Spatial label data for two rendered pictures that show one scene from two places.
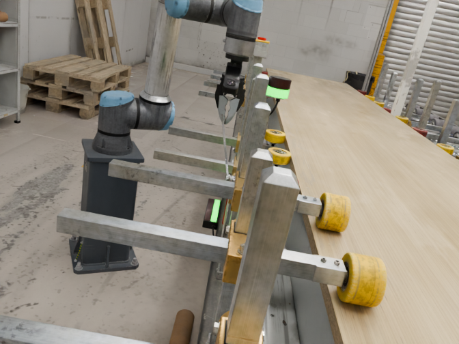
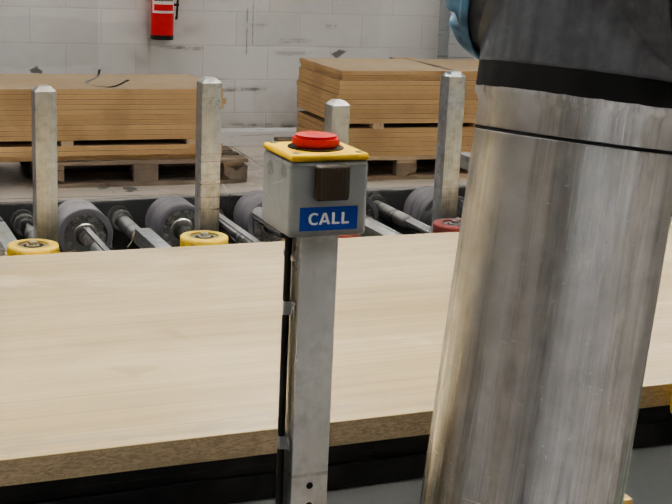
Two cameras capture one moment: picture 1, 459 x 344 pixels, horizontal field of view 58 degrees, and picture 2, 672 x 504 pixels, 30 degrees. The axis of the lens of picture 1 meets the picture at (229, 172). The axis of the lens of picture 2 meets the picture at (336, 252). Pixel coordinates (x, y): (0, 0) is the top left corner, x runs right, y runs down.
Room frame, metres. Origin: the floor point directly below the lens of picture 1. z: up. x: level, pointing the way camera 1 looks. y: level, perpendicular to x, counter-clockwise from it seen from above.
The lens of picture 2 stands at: (2.26, 0.96, 1.39)
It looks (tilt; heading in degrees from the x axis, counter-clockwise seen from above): 14 degrees down; 248
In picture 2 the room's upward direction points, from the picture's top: 3 degrees clockwise
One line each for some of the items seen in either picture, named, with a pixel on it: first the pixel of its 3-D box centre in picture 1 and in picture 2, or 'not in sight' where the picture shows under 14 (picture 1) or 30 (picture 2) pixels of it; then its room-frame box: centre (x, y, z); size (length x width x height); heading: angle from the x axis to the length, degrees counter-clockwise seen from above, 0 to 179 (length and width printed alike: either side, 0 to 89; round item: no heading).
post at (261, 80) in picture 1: (245, 158); not in sight; (1.12, -0.04, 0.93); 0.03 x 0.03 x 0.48; 1
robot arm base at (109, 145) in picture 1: (113, 138); not in sight; (1.87, 0.57, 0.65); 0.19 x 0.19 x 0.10
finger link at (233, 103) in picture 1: (232, 110); not in sight; (1.28, 0.03, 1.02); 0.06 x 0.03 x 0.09; 1
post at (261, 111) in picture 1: (240, 204); not in sight; (0.87, -0.04, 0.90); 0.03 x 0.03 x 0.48; 1
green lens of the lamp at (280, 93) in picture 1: (277, 91); not in sight; (1.12, -0.08, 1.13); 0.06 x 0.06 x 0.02
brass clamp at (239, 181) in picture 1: (244, 190); not in sight; (0.85, -0.04, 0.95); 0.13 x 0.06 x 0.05; 1
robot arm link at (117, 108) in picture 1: (117, 110); not in sight; (1.87, 0.57, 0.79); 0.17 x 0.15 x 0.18; 119
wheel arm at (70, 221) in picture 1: (213, 247); not in sight; (0.58, 0.00, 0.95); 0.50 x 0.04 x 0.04; 91
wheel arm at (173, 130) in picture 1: (223, 140); not in sight; (1.58, 0.05, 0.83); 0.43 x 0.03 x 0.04; 91
